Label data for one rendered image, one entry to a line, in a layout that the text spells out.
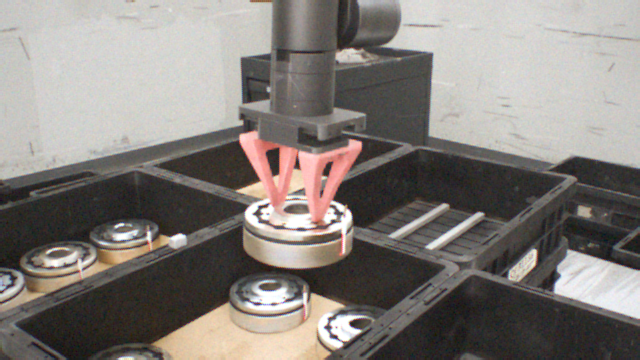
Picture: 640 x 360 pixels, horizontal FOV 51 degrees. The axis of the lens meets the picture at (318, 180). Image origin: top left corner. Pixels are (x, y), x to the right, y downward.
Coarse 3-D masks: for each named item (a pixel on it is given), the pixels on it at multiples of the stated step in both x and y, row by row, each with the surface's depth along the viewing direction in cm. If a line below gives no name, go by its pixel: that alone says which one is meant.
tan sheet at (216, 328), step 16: (224, 304) 87; (320, 304) 87; (336, 304) 87; (208, 320) 83; (224, 320) 83; (176, 336) 80; (192, 336) 80; (208, 336) 80; (224, 336) 80; (240, 336) 80; (256, 336) 80; (272, 336) 80; (288, 336) 80; (304, 336) 80; (176, 352) 77; (192, 352) 77; (208, 352) 77; (224, 352) 77; (240, 352) 77; (256, 352) 77; (272, 352) 77; (288, 352) 77; (304, 352) 77
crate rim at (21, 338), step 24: (192, 240) 82; (360, 240) 83; (144, 264) 76; (432, 264) 77; (96, 288) 71; (432, 288) 71; (24, 312) 66; (48, 312) 67; (0, 336) 63; (24, 336) 62; (360, 336) 62
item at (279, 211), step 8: (296, 200) 65; (304, 200) 65; (280, 208) 63; (288, 208) 64; (296, 208) 64; (304, 208) 64; (280, 216) 61; (288, 216) 61; (296, 216) 61; (304, 216) 61
